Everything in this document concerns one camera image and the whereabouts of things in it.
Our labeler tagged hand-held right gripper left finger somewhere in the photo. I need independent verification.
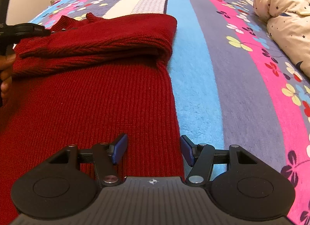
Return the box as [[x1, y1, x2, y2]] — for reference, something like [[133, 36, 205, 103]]
[[45, 133, 128, 188]]

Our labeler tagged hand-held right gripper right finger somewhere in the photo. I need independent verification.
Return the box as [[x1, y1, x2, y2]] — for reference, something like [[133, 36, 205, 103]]
[[180, 135, 263, 187]]

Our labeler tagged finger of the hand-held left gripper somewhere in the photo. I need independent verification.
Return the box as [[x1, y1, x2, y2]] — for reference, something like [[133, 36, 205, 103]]
[[5, 23, 51, 40]]

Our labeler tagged red knitted sweater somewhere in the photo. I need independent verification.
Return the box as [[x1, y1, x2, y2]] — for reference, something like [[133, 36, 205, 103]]
[[0, 13, 184, 225]]

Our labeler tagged person's left hand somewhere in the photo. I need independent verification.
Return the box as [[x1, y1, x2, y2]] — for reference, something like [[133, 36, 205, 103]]
[[0, 54, 17, 99]]

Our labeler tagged floral striped blanket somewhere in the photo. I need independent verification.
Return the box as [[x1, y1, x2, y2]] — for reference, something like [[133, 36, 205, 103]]
[[28, 0, 310, 225]]

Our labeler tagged cream star print quilt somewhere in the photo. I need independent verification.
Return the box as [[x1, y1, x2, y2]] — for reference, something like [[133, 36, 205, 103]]
[[252, 0, 310, 79]]

